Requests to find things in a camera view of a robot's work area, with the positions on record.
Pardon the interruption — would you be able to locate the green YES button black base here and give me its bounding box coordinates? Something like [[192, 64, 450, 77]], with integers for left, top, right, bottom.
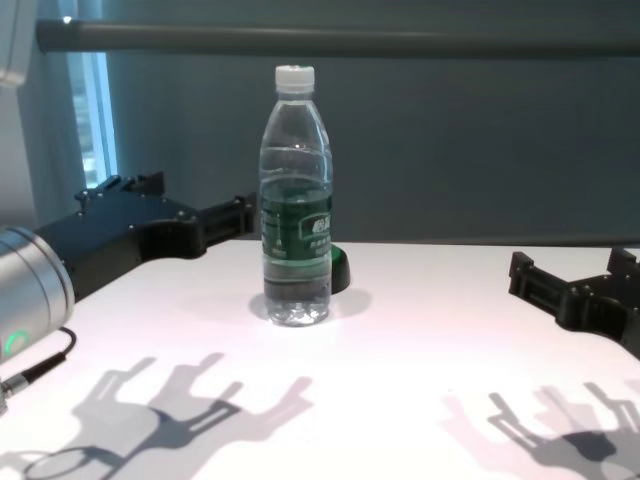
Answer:
[[327, 245, 354, 295]]

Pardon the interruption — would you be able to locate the bright window glass strip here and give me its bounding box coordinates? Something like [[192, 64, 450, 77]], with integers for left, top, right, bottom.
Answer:
[[67, 49, 119, 191]]

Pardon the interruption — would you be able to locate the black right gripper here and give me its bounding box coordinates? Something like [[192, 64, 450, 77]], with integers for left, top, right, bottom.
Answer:
[[508, 247, 640, 361]]

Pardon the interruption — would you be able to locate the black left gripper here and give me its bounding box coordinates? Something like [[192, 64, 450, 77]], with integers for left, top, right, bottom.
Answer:
[[34, 171, 264, 301]]

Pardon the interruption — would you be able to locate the grey blind bottom rail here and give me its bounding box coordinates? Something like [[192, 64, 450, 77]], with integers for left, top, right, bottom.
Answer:
[[37, 18, 640, 57]]

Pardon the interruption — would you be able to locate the clear water bottle green label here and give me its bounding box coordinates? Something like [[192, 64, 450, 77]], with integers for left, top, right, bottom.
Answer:
[[258, 64, 335, 327]]

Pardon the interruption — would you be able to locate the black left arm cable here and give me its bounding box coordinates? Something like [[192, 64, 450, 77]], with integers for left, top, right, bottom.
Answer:
[[0, 327, 79, 414]]

